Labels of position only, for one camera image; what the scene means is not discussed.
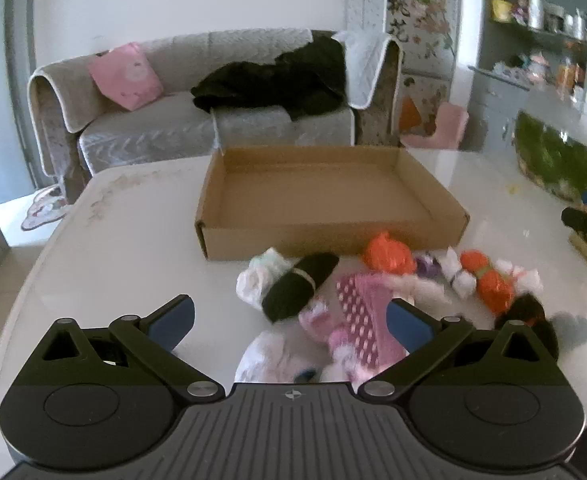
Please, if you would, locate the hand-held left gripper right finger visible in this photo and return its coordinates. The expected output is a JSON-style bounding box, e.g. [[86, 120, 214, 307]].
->
[[357, 297, 570, 404]]

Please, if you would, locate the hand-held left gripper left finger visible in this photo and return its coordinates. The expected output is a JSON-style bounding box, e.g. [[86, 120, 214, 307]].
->
[[14, 296, 225, 404]]

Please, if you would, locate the pink polka dot sock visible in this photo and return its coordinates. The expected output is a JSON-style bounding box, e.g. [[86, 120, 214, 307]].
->
[[298, 272, 424, 391]]

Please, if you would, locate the orange sock roll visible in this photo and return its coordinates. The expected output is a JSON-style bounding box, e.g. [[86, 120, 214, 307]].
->
[[362, 232, 417, 276], [461, 250, 517, 313]]

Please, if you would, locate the white and pink sock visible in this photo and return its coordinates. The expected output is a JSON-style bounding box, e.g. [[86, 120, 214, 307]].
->
[[498, 259, 544, 295]]

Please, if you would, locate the white sock roll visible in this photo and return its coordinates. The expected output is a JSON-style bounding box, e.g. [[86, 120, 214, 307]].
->
[[236, 247, 299, 308]]

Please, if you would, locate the white sock with blue toe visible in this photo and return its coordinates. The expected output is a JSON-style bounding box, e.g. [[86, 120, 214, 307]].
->
[[234, 332, 324, 385]]

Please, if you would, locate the black sock with pink cuff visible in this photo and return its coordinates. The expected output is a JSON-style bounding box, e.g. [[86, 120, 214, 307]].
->
[[493, 294, 559, 361]]

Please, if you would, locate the black sock roll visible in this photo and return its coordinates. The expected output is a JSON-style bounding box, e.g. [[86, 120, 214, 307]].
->
[[261, 252, 340, 323]]

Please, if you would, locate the shallow cardboard box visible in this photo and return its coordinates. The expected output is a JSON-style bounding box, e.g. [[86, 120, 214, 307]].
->
[[195, 146, 470, 261]]

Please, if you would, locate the tank with green plants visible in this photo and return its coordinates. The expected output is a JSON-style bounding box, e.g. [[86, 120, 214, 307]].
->
[[513, 110, 587, 203]]

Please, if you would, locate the small white sock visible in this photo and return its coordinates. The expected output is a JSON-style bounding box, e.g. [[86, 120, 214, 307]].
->
[[436, 247, 477, 298]]

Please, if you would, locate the grey sock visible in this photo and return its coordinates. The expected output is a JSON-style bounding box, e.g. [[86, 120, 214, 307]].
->
[[553, 312, 587, 348]]

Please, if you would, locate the grey shelf cabinet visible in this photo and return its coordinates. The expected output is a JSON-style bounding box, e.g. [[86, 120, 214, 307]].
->
[[468, 0, 587, 156]]

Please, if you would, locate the pink chair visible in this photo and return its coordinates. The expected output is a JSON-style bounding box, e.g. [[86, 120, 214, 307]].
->
[[401, 102, 469, 151]]

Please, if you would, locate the grey covered sofa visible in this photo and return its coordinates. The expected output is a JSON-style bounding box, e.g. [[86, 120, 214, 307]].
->
[[28, 30, 405, 193]]

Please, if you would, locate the silver canister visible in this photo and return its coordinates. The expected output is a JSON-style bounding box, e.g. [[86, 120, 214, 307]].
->
[[526, 0, 547, 31]]

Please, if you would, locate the pink pillow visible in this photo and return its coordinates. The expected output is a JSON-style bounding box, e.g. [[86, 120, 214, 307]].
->
[[88, 42, 163, 111]]

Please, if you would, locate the refrigerator with floral cover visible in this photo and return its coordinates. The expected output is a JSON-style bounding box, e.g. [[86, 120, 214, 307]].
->
[[344, 0, 464, 136]]

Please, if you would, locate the black cloth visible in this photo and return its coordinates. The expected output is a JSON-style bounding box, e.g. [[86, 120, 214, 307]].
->
[[191, 35, 347, 122]]

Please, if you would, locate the white quilted armrest cover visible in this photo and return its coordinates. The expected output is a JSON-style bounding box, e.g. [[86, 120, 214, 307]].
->
[[333, 30, 399, 110]]

